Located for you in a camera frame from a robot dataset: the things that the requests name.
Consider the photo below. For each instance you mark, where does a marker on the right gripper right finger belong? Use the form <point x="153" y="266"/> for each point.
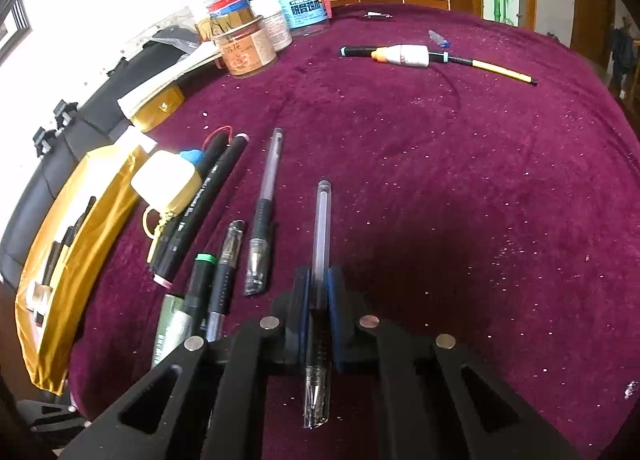
<point x="439" y="400"/>

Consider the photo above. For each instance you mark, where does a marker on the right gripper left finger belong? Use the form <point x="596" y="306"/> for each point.
<point x="205" y="400"/>

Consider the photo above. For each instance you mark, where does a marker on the clear gel pen black grip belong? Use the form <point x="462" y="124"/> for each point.
<point x="256" y="276"/>

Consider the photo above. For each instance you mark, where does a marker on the black marker purple cap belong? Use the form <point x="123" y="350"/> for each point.
<point x="72" y="231"/>

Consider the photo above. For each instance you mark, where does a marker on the green pen box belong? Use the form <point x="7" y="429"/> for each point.
<point x="173" y="327"/>

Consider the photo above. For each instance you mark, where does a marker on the black marker green band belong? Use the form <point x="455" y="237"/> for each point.
<point x="198" y="292"/>

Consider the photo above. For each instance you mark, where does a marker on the black marker under case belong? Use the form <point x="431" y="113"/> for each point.
<point x="203" y="161"/>

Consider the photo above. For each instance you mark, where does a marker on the black marker pink cap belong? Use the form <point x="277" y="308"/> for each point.
<point x="183" y="236"/>

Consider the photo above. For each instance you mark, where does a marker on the yellow cardboard box tray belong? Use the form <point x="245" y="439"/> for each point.
<point x="98" y="190"/>

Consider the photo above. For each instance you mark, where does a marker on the maroon velvet tablecloth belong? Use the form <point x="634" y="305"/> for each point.
<point x="464" y="202"/>

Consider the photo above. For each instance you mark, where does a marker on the pale yellow earbud case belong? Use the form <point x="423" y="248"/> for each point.
<point x="161" y="179"/>

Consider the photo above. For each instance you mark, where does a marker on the black leather sofa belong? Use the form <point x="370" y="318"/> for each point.
<point x="97" y="122"/>

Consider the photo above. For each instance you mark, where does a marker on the stack of papers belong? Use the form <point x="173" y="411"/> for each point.
<point x="133" y="101"/>

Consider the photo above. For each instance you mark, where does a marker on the white glue bottle orange cap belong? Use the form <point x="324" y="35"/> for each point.
<point x="414" y="56"/>

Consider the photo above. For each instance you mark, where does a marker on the amber plastic jar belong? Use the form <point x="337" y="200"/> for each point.
<point x="246" y="49"/>

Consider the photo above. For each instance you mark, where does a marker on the black yellow pen on glue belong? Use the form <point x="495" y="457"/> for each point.
<point x="446" y="58"/>

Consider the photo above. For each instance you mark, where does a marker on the small blue clear cap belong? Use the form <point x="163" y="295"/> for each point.
<point x="438" y="39"/>

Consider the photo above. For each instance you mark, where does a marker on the small white bottle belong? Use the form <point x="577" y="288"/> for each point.
<point x="274" y="22"/>

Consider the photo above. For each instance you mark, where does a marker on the framed horse painting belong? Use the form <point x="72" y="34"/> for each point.
<point x="14" y="30"/>

